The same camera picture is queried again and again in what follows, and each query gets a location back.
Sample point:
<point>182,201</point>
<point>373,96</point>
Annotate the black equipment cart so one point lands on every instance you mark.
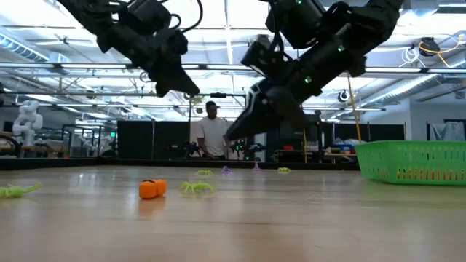
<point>291,143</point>

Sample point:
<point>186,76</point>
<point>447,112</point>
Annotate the person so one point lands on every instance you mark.
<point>213,134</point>

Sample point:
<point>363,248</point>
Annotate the purple witch hat toy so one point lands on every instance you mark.
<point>226,170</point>
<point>256,167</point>

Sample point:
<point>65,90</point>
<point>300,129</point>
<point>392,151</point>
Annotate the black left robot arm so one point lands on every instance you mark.
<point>91,18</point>

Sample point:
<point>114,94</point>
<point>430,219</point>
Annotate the green plastic basket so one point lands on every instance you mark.
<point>411,160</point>

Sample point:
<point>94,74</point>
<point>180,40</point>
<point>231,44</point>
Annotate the black partition panel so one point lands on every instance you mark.
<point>171,140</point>
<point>134,140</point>
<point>386,131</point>

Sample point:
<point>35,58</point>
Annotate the black background robot arm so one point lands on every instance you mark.
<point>251,148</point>
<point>187,148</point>

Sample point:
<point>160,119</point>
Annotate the white humanoid robot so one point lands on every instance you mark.
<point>28,120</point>

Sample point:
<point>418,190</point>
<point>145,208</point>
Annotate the grey hanging cloth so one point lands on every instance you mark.
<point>453,131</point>

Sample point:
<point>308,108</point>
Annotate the pale curtain backdrop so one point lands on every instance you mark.
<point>193,131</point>

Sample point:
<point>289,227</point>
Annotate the black metal gantry frame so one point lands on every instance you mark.
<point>218,95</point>

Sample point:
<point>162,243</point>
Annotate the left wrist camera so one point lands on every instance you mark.
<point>145,16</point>

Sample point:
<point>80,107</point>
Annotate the white square pillar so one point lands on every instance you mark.
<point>260,145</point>

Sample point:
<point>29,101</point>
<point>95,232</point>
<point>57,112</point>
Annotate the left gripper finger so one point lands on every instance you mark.
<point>178,85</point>

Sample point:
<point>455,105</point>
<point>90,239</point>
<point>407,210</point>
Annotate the green spider toy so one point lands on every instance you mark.
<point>196,99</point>
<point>196,188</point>
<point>284,170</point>
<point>204,172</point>
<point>14,191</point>

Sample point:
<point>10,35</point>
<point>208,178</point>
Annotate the long ceiling light bar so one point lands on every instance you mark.
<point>91,66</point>

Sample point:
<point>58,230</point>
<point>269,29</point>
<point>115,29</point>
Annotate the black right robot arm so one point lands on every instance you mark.
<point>346,40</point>

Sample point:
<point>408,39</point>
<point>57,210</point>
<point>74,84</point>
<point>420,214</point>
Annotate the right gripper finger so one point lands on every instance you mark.
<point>255,123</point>

